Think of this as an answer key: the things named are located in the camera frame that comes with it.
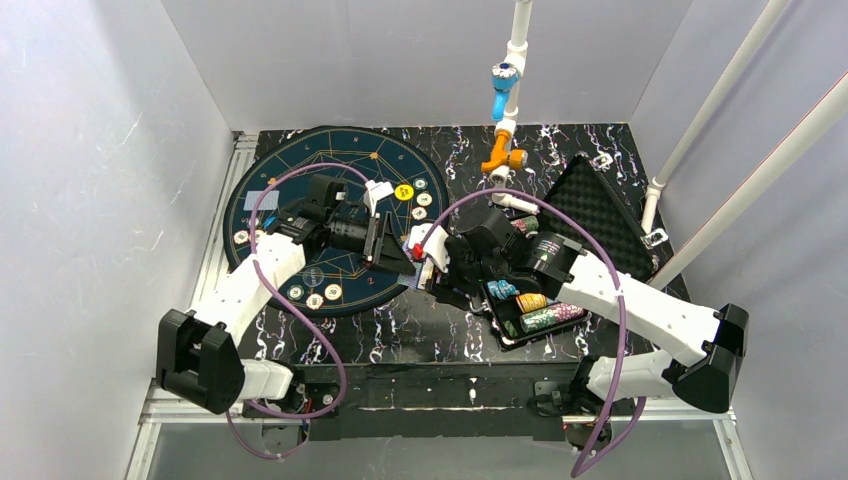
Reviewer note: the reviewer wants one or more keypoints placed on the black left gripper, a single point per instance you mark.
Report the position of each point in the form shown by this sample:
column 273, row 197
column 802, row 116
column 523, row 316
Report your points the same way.
column 380, row 240

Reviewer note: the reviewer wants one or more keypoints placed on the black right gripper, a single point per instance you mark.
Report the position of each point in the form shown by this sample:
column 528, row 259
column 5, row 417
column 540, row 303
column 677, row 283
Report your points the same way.
column 457, row 266

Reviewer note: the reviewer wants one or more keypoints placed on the red and white poker chip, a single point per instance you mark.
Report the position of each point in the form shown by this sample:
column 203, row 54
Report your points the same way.
column 419, row 213

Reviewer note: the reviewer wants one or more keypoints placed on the yellow poker chip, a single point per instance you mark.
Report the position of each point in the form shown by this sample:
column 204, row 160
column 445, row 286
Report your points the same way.
column 333, row 292
column 424, row 199

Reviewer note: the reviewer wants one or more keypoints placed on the yellow big blind button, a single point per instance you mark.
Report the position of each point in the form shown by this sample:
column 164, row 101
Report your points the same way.
column 404, row 192

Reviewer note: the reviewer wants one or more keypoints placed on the green poker chip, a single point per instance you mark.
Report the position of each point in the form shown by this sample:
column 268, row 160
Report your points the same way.
column 420, row 184
column 295, row 292

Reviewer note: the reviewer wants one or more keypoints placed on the clear dealer button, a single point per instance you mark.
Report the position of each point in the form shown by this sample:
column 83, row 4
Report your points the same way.
column 313, row 277

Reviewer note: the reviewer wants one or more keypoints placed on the blue backed playing card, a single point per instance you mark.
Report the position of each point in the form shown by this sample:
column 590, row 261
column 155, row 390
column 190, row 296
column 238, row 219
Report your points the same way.
column 269, row 202

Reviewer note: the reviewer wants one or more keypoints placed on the boxed deck of playing cards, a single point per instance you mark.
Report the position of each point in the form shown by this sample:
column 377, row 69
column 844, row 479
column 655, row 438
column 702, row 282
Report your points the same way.
column 421, row 279

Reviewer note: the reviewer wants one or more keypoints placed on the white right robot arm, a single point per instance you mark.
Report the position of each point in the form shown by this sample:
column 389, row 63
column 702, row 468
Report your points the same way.
column 699, row 352

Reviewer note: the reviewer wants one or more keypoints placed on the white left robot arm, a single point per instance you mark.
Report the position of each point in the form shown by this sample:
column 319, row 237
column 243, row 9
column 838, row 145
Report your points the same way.
column 197, row 355

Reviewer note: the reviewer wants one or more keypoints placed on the light blue chip stack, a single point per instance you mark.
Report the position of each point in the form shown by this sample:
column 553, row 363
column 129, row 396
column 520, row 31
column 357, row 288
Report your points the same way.
column 502, row 289

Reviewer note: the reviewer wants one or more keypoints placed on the yellow chip stack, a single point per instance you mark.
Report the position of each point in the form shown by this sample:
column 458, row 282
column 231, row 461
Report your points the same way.
column 531, row 302

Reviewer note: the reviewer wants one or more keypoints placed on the green and purple chip row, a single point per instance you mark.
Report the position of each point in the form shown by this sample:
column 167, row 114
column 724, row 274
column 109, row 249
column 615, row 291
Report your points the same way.
column 550, row 316

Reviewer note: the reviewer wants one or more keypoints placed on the round dark blue poker mat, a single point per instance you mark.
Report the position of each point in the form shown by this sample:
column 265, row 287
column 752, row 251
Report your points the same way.
column 355, row 155

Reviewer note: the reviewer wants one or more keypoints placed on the red and green chip row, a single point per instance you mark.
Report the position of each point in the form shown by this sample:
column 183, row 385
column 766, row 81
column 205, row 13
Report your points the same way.
column 528, row 225

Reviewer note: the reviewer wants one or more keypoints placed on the black poker chip case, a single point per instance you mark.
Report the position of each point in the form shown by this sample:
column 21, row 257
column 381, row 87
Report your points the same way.
column 586, row 209

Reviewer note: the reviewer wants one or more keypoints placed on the white thin diagonal pole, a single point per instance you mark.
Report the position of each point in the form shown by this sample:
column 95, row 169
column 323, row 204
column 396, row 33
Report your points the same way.
column 736, row 66

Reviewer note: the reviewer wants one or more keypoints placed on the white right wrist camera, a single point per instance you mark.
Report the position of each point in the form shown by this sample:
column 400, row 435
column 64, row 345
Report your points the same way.
column 427, row 241

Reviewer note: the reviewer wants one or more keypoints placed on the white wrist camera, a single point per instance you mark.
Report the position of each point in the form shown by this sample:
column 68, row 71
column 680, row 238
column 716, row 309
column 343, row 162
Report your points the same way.
column 374, row 193
column 427, row 241

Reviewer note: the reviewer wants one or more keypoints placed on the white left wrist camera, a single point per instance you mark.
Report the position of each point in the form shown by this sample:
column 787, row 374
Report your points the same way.
column 374, row 193

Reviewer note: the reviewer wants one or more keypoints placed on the white pipe camera stand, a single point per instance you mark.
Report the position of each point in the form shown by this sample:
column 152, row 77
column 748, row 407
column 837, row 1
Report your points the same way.
column 506, row 76

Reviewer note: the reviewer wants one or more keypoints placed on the aluminium frame rail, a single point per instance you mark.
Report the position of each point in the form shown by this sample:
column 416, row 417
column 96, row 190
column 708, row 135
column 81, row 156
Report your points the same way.
column 161, row 408

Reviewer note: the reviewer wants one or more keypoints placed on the white diagonal frame pole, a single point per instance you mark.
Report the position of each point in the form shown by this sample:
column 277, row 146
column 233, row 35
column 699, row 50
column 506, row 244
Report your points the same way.
column 830, row 108

